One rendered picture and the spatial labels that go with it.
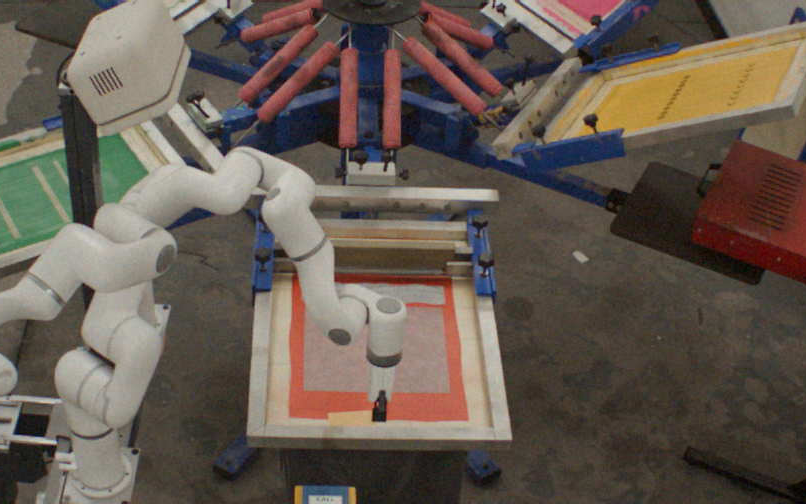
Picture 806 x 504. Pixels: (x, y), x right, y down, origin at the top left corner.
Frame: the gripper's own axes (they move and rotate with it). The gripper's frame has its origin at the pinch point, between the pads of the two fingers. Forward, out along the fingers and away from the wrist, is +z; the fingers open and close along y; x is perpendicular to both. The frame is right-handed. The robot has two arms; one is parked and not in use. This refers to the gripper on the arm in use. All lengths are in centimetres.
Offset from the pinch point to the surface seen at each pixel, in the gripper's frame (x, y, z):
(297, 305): -18, -45, 13
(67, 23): -105, -192, 15
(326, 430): -10.9, 0.0, 8.7
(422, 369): 11.7, -23.5, 11.9
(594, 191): 67, -102, 15
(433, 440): 12.6, 2.1, 8.7
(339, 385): -7.8, -17.5, 12.2
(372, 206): 1, -80, 7
